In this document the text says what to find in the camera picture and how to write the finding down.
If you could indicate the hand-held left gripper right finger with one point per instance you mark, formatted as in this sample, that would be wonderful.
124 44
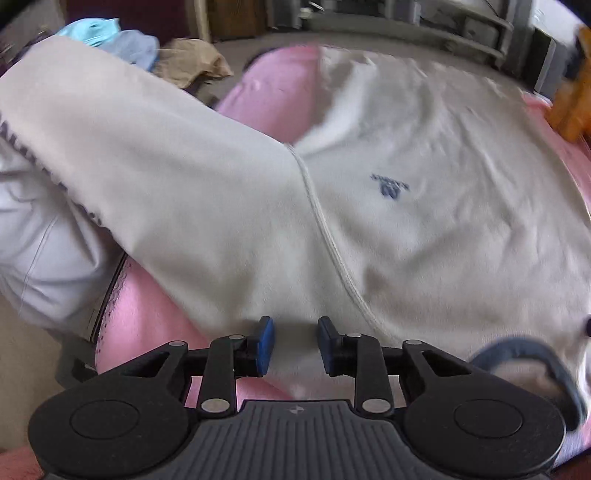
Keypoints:
326 344

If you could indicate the tan garment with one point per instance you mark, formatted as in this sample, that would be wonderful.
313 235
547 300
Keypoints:
194 62

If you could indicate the blue knit garment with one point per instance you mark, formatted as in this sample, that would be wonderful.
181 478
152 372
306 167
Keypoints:
131 46

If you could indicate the maroon chair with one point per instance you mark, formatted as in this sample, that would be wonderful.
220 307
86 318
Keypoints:
138 14

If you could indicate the grey television stand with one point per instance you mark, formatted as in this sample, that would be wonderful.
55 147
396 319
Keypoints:
438 27

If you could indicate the beige sweatshirt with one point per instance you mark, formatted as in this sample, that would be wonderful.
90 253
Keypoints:
415 230

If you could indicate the wooden cabinet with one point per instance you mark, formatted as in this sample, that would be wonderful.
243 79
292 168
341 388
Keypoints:
235 18

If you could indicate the pink printed blanket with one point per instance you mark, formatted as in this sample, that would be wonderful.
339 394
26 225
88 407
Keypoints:
272 92

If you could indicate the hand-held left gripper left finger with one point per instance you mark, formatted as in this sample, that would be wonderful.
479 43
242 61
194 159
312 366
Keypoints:
266 344

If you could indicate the white jacket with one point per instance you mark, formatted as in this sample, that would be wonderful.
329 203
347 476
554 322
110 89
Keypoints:
41 249

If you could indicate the orange juice bottle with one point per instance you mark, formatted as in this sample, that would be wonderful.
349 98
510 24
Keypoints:
575 92

